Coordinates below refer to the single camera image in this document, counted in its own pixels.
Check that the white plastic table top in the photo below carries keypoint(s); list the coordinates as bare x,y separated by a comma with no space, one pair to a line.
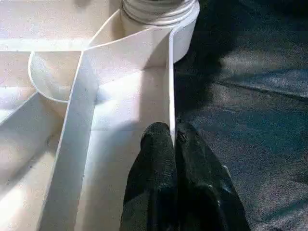
108,84

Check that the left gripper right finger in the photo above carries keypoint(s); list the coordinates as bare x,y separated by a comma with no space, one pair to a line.
204,192

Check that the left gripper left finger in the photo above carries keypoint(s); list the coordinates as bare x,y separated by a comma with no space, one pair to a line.
154,183

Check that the white plastic table leg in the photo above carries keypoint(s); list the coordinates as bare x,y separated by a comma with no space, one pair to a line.
158,10

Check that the black mat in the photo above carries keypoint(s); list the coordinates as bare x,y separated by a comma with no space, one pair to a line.
252,108

